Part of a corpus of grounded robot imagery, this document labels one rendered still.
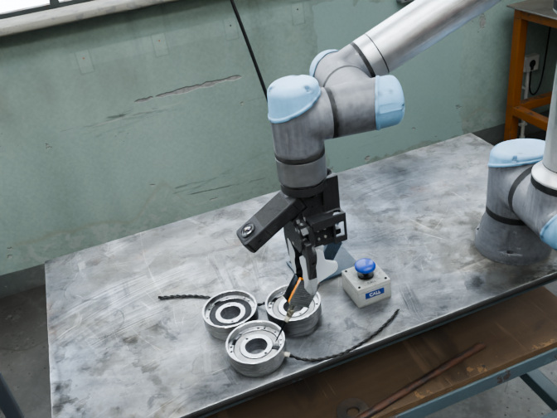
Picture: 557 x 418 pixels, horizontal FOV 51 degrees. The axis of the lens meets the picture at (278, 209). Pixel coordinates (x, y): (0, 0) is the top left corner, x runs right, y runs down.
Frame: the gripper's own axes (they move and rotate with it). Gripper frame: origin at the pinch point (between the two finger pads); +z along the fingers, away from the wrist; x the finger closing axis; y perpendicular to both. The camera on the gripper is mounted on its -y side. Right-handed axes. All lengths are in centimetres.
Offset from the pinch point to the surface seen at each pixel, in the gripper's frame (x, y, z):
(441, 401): -3.9, 26.3, 41.3
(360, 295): 2.9, 12.3, 10.2
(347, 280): 7.2, 11.9, 9.4
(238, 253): 33.3, -1.9, 13.3
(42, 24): 161, -25, -19
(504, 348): -1, 46, 38
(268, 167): 166, 54, 67
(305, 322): 2.1, 0.2, 10.4
